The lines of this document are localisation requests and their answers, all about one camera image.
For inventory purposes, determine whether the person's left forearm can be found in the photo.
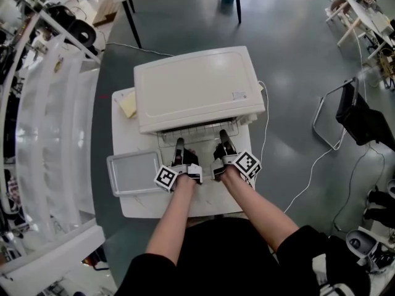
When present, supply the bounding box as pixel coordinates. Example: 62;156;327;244
144;173;199;258

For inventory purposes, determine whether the white shelf rack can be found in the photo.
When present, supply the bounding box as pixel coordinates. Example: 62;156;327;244
0;0;108;289

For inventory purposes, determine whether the grey white device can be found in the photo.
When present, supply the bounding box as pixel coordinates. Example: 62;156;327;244
344;228;390;271

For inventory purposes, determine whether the grey baking tray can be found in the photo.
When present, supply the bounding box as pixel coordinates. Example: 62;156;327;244
106;151;164;198

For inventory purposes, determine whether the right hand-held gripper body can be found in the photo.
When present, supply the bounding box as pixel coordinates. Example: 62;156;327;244
210;144;263;183

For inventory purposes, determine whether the black-legged table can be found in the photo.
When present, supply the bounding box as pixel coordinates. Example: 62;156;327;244
112;0;243;49

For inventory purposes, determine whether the person's right forearm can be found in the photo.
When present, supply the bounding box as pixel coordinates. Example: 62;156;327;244
220;167;301;253

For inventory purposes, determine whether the person's black clothing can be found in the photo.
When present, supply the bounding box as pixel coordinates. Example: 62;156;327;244
115;216;372;296

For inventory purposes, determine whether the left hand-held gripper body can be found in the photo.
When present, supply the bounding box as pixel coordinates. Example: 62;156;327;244
153;148;204;194

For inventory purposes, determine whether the metal wire rack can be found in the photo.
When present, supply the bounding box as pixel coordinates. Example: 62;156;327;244
157;118;241;149

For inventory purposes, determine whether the white floor cable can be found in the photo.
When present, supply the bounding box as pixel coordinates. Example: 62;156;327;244
106;41;175;57

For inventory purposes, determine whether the white toaster oven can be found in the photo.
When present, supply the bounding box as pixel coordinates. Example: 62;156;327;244
133;45;267;135

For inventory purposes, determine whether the black folding chair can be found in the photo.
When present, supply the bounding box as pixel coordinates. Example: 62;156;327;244
312;76;394;151

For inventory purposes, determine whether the white wooden-legged desk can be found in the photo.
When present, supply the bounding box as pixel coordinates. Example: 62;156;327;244
325;0;395;62

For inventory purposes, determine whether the yellow sponge cloth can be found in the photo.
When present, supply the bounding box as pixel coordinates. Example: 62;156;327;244
118;90;138;119

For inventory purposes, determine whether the black round stool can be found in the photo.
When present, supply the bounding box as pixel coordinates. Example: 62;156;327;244
67;19;97;48

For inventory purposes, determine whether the white oven power cable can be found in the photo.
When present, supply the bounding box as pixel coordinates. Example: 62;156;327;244
256;80;348;214

